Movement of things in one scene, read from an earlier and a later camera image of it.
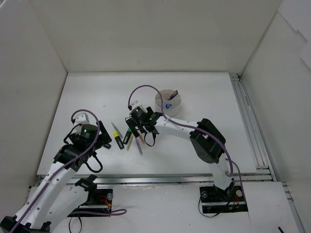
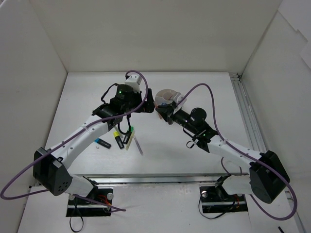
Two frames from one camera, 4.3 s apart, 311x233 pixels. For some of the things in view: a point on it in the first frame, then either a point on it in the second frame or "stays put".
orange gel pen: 142,139 -> 156,105
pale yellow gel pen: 129,141 stays put
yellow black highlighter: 118,140 stays put
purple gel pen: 139,146 stays put
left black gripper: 104,135 -> 149,103
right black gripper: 133,124 -> 168,114
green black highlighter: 127,136 stays put
